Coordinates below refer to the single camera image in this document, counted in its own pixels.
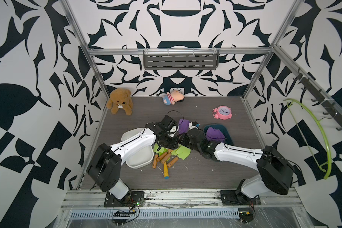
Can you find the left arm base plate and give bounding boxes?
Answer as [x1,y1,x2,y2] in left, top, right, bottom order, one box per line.
[104,191,145,208]

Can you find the small plush doll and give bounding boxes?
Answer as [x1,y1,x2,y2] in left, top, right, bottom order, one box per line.
[162,90,184,105]

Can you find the black hook rail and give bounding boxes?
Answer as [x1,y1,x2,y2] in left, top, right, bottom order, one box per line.
[294,68,342,131]

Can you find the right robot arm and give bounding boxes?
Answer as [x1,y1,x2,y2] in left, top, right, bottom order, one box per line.
[178,129,294,204]

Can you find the purple shovel pink handle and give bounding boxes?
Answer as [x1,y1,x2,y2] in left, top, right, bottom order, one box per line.
[178,119,190,134]

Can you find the green shovel wooden handle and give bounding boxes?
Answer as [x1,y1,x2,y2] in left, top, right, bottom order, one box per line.
[152,143,164,169]
[157,149,173,164]
[167,146,191,168]

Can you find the green hoop hanger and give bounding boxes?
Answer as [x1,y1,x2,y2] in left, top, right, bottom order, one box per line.
[284,98,333,180]

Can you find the purple scoop pink handle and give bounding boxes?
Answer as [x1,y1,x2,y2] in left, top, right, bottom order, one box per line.
[206,127,226,143]

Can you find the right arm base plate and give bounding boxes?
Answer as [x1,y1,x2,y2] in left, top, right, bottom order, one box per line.
[220,190,261,206]

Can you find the black connector box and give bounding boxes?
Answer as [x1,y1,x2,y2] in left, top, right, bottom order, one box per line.
[239,211,255,224]

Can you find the pink alarm clock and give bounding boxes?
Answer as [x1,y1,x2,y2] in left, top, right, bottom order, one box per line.
[212,105,232,120]

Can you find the brown teddy bear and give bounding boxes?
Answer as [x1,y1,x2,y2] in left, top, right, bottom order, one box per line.
[106,88,133,116]

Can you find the teal storage box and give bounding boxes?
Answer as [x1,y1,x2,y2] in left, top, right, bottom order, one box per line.
[203,124,234,146]

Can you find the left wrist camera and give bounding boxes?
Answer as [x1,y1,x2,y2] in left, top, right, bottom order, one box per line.
[165,115,178,135]

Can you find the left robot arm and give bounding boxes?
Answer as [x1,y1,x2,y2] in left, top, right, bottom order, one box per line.
[86,115,178,200]

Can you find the white storage tray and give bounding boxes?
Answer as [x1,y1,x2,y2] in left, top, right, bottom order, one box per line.
[121,128,154,169]

